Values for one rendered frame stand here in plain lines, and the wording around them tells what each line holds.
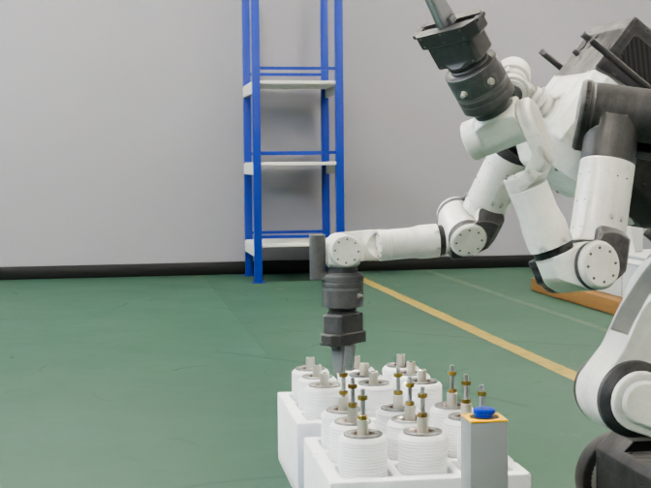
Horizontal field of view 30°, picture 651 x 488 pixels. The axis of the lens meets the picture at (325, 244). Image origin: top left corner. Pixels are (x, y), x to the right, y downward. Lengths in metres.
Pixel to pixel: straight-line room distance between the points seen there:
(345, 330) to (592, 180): 0.74
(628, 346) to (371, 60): 6.63
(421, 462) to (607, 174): 0.69
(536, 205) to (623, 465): 0.75
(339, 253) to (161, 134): 6.15
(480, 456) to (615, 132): 0.62
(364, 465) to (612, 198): 0.71
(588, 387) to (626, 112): 0.57
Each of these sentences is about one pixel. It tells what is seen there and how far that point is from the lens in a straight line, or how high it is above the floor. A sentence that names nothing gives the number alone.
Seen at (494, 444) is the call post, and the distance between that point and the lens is 2.22.
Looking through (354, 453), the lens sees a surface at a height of 0.22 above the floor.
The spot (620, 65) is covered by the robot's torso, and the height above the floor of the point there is 0.94.
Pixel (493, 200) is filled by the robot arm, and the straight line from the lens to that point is 2.53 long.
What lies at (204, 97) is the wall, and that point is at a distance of 8.62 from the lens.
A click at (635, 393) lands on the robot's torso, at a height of 0.35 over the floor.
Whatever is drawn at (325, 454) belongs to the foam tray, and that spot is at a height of 0.18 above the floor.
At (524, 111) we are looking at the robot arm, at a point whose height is 0.85.
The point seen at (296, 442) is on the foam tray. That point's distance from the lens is 2.83.
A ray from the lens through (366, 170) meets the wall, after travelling 8.77.
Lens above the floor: 0.77
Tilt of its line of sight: 4 degrees down
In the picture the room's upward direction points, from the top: 1 degrees counter-clockwise
